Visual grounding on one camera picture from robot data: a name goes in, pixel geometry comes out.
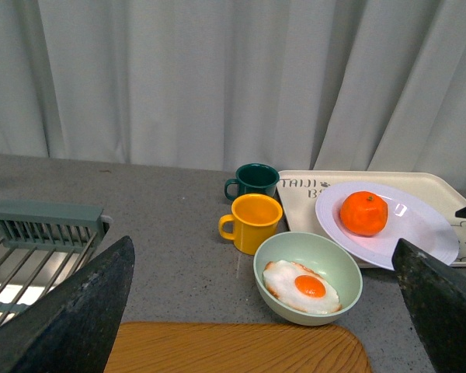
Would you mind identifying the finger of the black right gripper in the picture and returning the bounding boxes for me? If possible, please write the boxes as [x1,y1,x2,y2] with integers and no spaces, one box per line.
[391,238,466,372]

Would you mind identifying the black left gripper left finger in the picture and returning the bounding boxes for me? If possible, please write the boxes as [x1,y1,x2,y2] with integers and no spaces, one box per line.
[0,236,135,372]

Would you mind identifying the white round plate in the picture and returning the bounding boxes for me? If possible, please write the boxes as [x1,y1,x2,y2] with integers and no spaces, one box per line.
[315,182,459,270]

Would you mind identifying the orange mandarin fruit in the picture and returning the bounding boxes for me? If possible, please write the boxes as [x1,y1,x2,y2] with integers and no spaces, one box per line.
[339,190,388,237]

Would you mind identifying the wooden cutting board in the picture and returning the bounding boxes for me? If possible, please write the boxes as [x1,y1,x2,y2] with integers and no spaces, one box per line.
[105,322,372,372]

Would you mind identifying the green sink drying rack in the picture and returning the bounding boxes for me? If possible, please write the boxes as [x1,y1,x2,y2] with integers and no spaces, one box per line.
[0,200,112,326]

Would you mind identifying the light green bowl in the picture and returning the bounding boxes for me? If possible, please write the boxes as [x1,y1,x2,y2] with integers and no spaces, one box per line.
[253,232,363,326]

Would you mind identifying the white curtain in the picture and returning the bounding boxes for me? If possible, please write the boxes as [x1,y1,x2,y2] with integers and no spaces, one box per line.
[0,1,466,190]

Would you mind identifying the fake fried egg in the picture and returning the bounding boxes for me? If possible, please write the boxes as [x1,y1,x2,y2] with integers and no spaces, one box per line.
[263,260,342,315]

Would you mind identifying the beige bear serving tray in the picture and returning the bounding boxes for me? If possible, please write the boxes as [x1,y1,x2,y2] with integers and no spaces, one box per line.
[277,170,466,268]

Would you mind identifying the yellow mug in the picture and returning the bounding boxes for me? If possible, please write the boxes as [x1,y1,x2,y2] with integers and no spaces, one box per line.
[217,193,283,255]

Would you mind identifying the dark green mug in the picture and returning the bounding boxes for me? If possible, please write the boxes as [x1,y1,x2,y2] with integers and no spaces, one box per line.
[224,163,280,200]

